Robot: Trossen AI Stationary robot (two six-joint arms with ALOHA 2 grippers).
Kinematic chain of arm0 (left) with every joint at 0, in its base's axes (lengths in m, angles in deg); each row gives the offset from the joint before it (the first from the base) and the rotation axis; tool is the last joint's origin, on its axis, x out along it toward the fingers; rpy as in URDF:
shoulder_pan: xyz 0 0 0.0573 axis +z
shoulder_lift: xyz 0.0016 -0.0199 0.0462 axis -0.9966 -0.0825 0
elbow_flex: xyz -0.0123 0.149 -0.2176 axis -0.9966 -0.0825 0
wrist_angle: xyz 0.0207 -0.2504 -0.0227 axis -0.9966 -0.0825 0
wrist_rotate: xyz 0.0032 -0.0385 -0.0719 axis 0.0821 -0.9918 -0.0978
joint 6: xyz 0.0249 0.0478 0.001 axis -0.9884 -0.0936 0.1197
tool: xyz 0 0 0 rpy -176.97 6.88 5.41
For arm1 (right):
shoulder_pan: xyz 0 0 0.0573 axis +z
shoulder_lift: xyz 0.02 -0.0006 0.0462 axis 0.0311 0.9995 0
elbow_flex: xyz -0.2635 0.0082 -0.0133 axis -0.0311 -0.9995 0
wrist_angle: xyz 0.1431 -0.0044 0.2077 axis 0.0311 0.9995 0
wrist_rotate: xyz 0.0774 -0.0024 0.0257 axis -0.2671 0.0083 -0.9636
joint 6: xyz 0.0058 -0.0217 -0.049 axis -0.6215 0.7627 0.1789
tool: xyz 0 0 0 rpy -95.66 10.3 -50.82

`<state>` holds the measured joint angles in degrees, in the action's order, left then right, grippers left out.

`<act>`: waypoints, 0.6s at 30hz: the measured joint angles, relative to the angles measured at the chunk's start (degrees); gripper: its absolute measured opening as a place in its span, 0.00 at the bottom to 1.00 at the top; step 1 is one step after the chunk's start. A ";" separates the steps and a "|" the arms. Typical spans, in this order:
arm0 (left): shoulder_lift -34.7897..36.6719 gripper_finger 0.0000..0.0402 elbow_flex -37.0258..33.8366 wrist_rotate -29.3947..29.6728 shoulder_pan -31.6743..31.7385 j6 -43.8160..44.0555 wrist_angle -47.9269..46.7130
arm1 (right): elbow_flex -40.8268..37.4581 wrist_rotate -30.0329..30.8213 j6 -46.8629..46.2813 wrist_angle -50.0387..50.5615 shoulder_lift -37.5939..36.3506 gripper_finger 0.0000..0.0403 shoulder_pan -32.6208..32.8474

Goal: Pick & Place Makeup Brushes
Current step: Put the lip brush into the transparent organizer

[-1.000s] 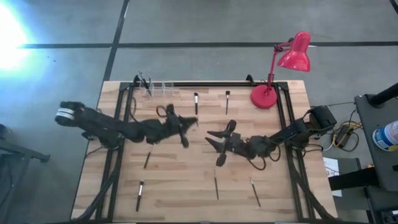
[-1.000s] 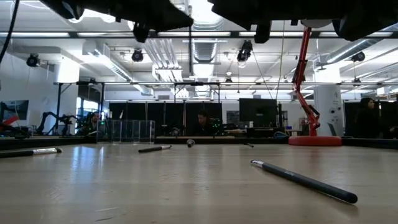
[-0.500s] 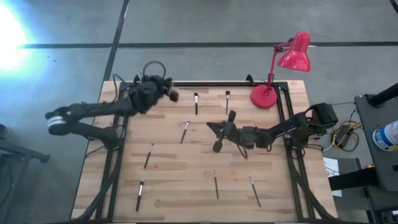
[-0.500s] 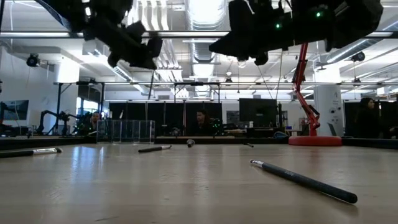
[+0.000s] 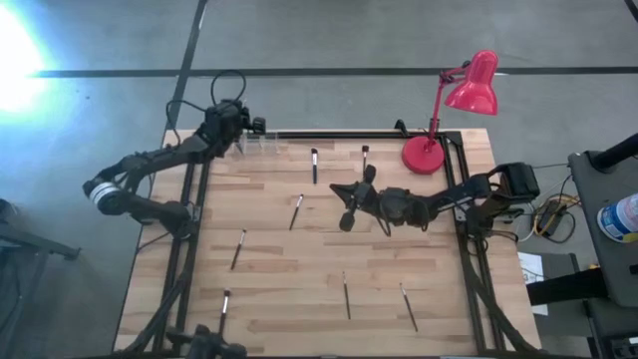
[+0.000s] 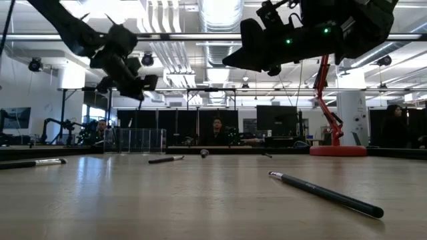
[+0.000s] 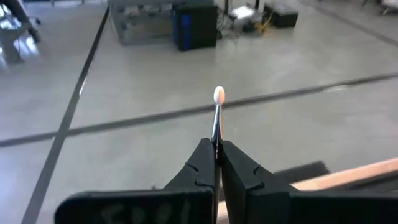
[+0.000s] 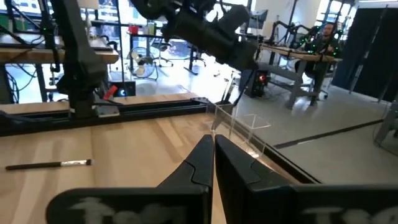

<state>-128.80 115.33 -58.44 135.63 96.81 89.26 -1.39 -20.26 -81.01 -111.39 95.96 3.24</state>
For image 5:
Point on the thin black makeup brush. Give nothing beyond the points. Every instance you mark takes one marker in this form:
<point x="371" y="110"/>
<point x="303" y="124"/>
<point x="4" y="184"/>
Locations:
<point x="409" y="308"/>
<point x="346" y="295"/>
<point x="365" y="154"/>

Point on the thick black makeup brush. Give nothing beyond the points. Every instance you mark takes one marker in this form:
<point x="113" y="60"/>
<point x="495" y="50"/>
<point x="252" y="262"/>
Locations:
<point x="314" y="169"/>
<point x="224" y="309"/>

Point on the black stand legs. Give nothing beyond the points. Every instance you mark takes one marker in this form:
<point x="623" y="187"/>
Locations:
<point x="40" y="244"/>

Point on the white blue canister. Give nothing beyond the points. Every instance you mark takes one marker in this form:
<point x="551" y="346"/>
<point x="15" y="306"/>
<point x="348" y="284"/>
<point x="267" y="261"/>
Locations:
<point x="620" y="217"/>

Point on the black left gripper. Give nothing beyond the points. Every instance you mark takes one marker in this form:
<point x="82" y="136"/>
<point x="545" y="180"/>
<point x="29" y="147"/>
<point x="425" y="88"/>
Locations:
<point x="224" y="124"/>

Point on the black metal table frame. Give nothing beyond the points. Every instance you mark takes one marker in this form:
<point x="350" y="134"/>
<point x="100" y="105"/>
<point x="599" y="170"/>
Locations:
<point x="349" y="135"/>

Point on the black power adapter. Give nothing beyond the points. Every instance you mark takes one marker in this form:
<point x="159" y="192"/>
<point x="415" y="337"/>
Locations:
<point x="550" y="214"/>

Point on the clear acrylic brush organizer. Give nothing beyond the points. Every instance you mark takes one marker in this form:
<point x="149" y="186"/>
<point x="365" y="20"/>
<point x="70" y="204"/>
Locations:
<point x="266" y="142"/>

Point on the white paper sheet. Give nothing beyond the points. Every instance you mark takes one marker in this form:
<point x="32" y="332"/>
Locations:
<point x="532" y="279"/>

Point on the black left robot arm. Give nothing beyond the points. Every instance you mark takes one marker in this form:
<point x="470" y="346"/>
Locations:
<point x="149" y="159"/>

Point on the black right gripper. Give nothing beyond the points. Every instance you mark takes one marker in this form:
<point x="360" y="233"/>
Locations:
<point x="369" y="199"/>

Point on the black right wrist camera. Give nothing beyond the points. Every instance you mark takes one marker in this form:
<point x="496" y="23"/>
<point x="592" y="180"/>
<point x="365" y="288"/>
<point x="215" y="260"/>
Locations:
<point x="397" y="204"/>

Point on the grey metal cart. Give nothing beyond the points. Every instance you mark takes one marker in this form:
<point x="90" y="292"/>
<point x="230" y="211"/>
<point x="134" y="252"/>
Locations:
<point x="593" y="199"/>

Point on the black bulky object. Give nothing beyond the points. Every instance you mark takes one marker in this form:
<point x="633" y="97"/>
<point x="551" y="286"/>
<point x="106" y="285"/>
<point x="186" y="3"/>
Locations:
<point x="207" y="346"/>

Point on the red desk lamp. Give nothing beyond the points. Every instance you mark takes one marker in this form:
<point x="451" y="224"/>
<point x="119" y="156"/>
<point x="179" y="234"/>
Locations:
<point x="423" y="155"/>

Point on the black pole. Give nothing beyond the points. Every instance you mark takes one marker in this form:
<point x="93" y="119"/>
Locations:
<point x="615" y="152"/>

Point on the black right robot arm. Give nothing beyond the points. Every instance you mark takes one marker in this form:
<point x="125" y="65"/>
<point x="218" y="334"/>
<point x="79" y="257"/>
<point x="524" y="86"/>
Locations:
<point x="463" y="192"/>

